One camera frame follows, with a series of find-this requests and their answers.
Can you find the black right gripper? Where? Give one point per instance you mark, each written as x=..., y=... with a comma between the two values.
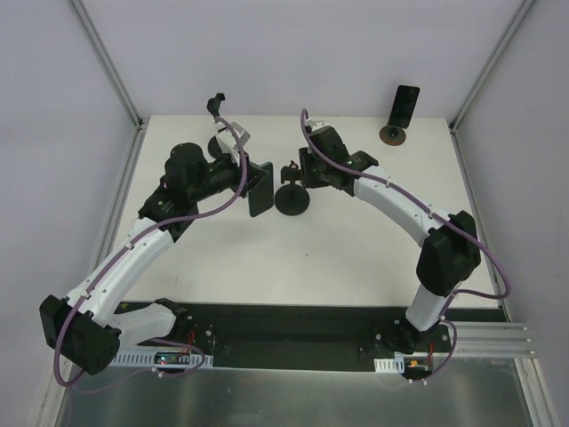
x=307, y=166

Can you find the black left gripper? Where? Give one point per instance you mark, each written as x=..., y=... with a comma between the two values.
x=244, y=173

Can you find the short black round-base phone stand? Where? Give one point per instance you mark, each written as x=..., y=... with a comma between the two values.
x=291, y=199

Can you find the green-edged black phone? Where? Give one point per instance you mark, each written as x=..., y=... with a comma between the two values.
x=260, y=188

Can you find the brown-base grey phone stand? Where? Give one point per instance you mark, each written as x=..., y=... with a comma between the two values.
x=392, y=135

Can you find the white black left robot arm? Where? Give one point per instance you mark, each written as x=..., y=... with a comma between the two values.
x=83, y=326

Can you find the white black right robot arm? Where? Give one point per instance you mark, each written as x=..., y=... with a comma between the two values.
x=449, y=252

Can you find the tall black clamp phone stand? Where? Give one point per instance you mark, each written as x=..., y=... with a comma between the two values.
x=213, y=107

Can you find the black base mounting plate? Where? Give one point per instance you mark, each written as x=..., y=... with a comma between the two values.
x=286, y=337

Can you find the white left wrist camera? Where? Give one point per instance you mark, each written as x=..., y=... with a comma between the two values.
x=227, y=142

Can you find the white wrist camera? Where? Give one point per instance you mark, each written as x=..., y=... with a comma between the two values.
x=313, y=125
x=227, y=142

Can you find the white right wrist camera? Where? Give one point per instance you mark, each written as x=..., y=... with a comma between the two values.
x=313, y=125

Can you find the left aluminium frame post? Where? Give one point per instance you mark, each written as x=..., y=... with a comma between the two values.
x=94, y=39

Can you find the aluminium frame post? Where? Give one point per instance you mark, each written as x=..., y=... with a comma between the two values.
x=494, y=59
x=94, y=39

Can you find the right white cable duct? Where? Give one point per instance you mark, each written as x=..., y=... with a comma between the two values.
x=399, y=364

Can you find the white cable duct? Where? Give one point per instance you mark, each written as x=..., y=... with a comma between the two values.
x=399, y=364
x=160, y=359

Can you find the left white cable duct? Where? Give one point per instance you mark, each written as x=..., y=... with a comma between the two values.
x=160, y=359

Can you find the right aluminium frame post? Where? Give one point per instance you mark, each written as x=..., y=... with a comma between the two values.
x=494, y=59

